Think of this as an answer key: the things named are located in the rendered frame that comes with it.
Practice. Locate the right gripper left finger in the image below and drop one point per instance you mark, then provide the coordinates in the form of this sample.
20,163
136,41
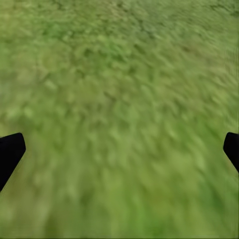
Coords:
12,148

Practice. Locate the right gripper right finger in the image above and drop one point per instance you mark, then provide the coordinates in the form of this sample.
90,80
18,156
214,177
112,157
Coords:
231,148

